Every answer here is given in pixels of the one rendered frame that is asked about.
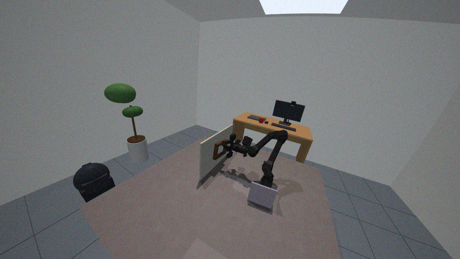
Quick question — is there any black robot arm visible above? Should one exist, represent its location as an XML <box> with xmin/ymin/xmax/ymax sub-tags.
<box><xmin>238</xmin><ymin>130</ymin><xmax>288</xmax><ymax>188</ymax></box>

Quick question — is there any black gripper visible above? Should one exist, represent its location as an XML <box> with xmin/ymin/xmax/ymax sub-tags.
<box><xmin>222</xmin><ymin>133</ymin><xmax>240</xmax><ymax>158</ymax></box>

